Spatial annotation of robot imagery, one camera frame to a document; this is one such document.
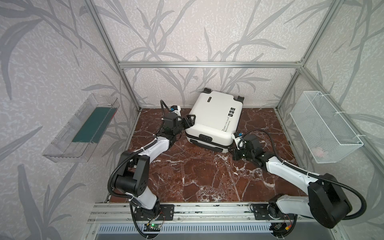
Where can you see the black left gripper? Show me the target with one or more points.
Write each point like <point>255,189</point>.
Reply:
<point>184,122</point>

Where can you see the black and white suitcase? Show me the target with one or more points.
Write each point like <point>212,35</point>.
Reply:
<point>217,117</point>

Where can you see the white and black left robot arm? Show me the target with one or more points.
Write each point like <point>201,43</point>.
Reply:
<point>131,176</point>

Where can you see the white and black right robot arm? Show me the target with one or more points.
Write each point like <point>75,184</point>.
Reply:
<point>325,200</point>

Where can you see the pink object in basket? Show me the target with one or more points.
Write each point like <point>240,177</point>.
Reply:
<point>318,152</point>

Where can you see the green board in shelf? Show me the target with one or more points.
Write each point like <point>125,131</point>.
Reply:
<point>95,126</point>

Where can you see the left green circuit board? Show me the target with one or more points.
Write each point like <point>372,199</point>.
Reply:
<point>150,227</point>

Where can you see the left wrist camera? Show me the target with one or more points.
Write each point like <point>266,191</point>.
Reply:
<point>176,109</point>

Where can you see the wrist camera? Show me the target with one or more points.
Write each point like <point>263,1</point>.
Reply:
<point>239,140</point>
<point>176,109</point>

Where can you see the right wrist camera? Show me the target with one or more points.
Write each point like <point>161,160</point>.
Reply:
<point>239,140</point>

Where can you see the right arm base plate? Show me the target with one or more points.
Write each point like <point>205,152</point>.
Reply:
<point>261,212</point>

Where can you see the white wire mesh basket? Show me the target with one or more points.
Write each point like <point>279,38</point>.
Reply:
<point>321,125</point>

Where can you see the right circuit board with wires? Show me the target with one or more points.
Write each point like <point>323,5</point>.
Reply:
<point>280,227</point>

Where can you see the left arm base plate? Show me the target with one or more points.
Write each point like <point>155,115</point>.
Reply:
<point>162,212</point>

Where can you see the clear plastic wall shelf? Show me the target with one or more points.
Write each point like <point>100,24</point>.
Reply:
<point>62,149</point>

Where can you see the aluminium front rail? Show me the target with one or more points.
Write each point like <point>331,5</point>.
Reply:
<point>201,212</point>

